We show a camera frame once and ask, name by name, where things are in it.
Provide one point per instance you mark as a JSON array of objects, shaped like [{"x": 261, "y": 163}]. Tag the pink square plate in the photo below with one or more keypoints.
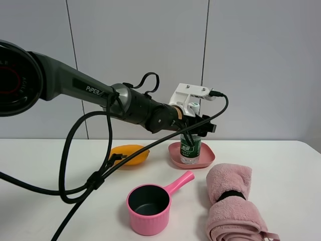
[{"x": 206, "y": 157}]

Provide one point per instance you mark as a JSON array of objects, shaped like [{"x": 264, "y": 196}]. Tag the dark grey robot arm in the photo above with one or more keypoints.
[{"x": 27, "y": 76}]

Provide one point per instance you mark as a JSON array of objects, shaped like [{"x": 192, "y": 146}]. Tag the yellow mango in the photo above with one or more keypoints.
[{"x": 127, "y": 150}]

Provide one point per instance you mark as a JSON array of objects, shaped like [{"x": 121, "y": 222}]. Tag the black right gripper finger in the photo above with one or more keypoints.
[{"x": 192, "y": 138}]

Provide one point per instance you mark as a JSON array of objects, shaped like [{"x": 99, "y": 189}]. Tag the clear water bottle green label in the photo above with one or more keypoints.
[{"x": 189, "y": 154}]

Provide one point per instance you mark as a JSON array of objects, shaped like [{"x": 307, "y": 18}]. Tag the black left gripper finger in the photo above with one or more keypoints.
[{"x": 186, "y": 139}]

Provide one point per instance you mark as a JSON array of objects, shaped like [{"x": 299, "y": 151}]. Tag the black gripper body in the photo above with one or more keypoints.
[{"x": 201, "y": 130}]

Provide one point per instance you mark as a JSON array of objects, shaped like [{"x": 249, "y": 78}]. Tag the black band on towel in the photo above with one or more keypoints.
[{"x": 230, "y": 193}]

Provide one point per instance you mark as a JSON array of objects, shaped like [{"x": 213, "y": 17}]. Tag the pink saucepan with handle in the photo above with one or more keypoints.
[{"x": 149, "y": 205}]

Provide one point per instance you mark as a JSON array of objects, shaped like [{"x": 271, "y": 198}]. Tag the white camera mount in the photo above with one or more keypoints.
[{"x": 183, "y": 93}]

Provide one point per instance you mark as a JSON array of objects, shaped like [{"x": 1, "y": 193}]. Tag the rolled pink towel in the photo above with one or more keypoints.
[{"x": 233, "y": 218}]

